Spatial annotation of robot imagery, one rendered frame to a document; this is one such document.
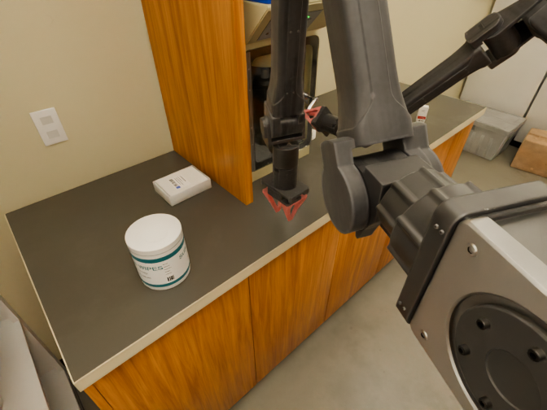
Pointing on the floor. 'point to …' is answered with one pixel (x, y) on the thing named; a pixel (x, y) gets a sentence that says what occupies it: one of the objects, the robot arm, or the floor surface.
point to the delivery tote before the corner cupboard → (492, 133)
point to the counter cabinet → (253, 321)
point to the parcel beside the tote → (532, 153)
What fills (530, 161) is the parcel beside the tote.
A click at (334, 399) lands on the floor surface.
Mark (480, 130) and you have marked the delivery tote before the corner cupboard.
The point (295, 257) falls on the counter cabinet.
